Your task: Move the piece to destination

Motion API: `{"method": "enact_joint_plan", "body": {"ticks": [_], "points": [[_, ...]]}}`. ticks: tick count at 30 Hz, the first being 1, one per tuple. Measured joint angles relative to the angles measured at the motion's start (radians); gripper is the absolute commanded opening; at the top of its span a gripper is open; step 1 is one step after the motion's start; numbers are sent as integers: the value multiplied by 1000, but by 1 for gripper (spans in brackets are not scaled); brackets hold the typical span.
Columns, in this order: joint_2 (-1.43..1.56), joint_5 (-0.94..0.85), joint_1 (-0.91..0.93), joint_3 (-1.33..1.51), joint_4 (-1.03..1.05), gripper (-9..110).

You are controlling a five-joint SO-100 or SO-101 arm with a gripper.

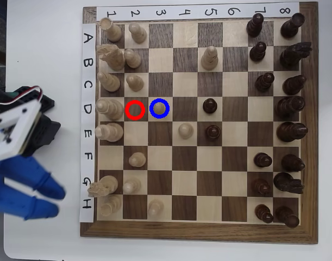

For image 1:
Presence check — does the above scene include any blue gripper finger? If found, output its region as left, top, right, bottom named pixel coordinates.
left=0, top=156, right=66, bottom=201
left=0, top=181, right=60, bottom=221

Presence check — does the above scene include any light wooden chess pawn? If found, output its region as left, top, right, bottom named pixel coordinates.
left=178, top=122, right=195, bottom=140
left=123, top=48, right=142, bottom=69
left=126, top=74, right=144, bottom=92
left=128, top=152, right=147, bottom=167
left=122, top=178, right=142, bottom=194
left=147, top=200, right=165, bottom=218
left=128, top=22, right=147, bottom=44
left=152, top=102, right=167, bottom=115

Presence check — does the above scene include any light wooden chess knight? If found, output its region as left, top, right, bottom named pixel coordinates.
left=96, top=44, right=126, bottom=71
left=87, top=175, right=119, bottom=197

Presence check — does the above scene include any light wooden chess rook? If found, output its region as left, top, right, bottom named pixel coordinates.
left=99, top=17, right=123, bottom=43
left=99, top=195, right=122, bottom=218

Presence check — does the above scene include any light wooden chess king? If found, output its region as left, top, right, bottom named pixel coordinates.
left=95, top=122, right=124, bottom=142

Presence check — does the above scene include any light wooden chess queen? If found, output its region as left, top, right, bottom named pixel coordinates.
left=95, top=98, right=125, bottom=121

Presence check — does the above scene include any light wooden chess bishop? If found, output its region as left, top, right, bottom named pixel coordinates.
left=96, top=71, right=121, bottom=92
left=201, top=46, right=219, bottom=71

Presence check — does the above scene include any white letter label strip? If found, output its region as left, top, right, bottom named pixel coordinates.
left=79, top=22, right=97, bottom=223

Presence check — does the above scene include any wooden chessboard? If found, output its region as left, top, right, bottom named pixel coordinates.
left=79, top=1, right=320, bottom=245

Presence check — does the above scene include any dark wooden chess pawn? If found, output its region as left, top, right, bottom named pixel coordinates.
left=254, top=72, right=275, bottom=92
left=204, top=125, right=221, bottom=141
left=251, top=178, right=272, bottom=195
left=202, top=98, right=218, bottom=114
left=249, top=41, right=267, bottom=62
left=246, top=13, right=265, bottom=38
left=254, top=204, right=274, bottom=225
left=253, top=152, right=273, bottom=168

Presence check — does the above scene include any white number label strip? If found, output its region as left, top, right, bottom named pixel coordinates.
left=96, top=2, right=300, bottom=21

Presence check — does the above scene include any dark wooden chess knight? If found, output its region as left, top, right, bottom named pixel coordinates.
left=273, top=172, right=305, bottom=195
left=279, top=41, right=313, bottom=69

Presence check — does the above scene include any dark wooden chess rook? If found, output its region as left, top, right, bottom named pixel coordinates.
left=280, top=12, right=306, bottom=39
left=275, top=206, right=301, bottom=228

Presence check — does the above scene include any dark wooden chess bishop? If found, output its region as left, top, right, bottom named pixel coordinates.
left=282, top=74, right=308, bottom=96
left=280, top=154, right=306, bottom=172

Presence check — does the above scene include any dark wooden chess king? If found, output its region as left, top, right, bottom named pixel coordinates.
left=276, top=122, right=309, bottom=143

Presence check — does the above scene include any dark wooden chess queen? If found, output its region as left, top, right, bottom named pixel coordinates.
left=274, top=95, right=306, bottom=119

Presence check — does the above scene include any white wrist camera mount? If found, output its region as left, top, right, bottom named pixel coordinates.
left=0, top=99, right=62, bottom=164

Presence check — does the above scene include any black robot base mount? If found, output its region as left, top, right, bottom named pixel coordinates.
left=7, top=86, right=55, bottom=115

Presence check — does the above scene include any red white servo cable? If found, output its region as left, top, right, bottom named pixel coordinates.
left=0, top=85, right=45, bottom=105

